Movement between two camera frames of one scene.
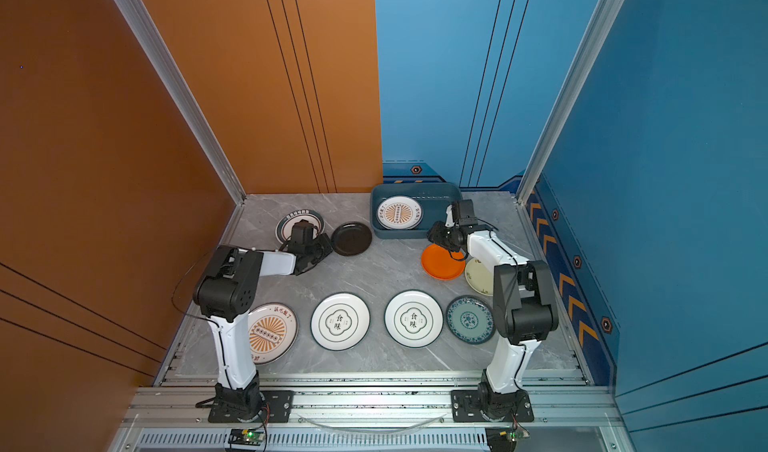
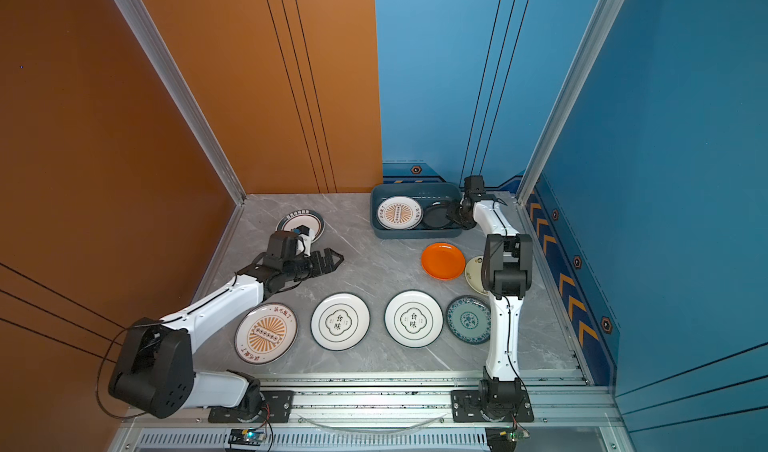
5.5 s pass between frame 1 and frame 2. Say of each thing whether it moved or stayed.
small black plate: moved
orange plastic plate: stayed
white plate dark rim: stayed
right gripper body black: moved
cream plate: stayed
